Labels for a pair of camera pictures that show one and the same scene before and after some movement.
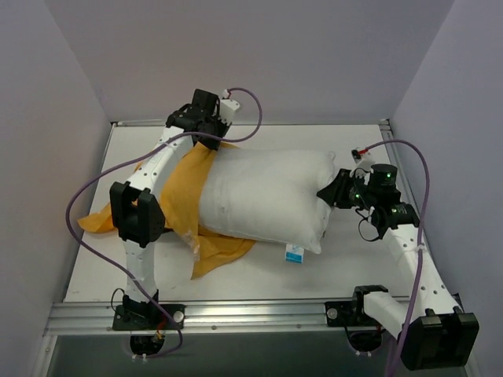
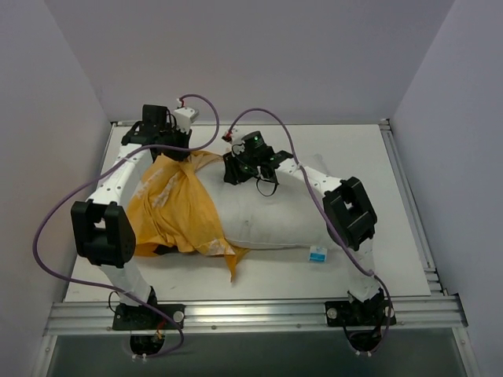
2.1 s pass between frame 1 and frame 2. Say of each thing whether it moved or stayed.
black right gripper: moved
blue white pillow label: moved
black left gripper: moved
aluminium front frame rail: stayed
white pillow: moved
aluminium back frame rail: stayed
